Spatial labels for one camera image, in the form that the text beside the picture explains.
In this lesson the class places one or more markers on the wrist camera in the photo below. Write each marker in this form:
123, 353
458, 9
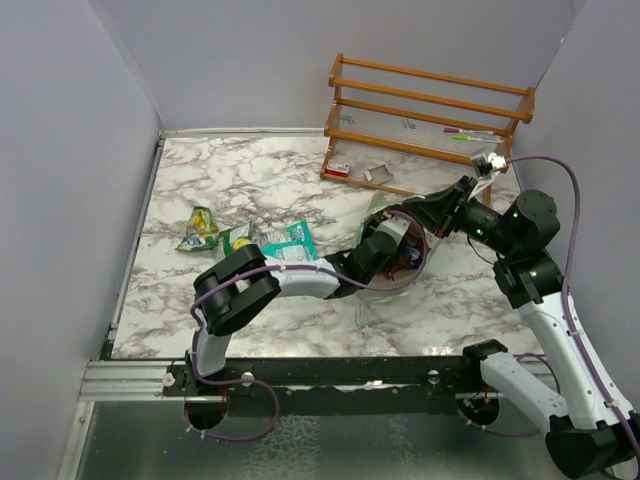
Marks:
395, 226
486, 162

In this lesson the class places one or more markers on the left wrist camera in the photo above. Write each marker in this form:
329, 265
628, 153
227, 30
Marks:
395, 226

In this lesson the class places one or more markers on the white paper bag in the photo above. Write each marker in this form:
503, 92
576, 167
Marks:
415, 246

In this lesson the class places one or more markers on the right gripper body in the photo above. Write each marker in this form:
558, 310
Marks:
446, 220

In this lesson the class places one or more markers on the red white small box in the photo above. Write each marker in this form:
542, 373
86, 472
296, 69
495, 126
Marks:
337, 169

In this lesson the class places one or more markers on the pink marker pen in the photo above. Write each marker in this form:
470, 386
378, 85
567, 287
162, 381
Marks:
453, 130

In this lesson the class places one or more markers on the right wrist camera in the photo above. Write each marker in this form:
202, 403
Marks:
486, 162

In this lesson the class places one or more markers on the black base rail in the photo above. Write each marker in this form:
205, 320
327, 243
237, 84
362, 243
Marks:
260, 387

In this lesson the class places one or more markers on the yellow green snack packet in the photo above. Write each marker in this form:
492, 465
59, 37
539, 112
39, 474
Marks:
201, 232

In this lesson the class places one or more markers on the teal snack packet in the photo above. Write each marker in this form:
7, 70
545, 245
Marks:
293, 243

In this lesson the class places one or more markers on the wooden shelf rack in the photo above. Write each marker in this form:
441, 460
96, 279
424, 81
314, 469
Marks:
410, 132

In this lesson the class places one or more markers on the pink snack packet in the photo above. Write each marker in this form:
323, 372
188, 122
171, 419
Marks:
401, 267

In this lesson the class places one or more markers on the green marker pen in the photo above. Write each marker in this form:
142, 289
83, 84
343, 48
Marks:
468, 138

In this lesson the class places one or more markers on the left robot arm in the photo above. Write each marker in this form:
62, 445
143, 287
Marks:
229, 295

